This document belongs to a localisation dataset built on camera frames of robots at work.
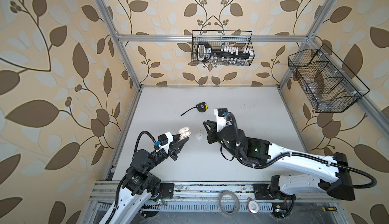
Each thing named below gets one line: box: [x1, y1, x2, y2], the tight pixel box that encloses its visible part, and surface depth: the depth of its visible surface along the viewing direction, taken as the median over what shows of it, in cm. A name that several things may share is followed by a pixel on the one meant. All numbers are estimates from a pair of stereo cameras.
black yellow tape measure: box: [180, 101, 209, 117], surface depth 107 cm
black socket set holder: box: [196, 41, 255, 66], surface depth 86 cm
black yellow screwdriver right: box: [322, 206, 337, 213], surface depth 71 cm
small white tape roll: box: [247, 200, 260, 214], surface depth 71 cm
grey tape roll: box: [218, 190, 241, 216], surface depth 70 cm
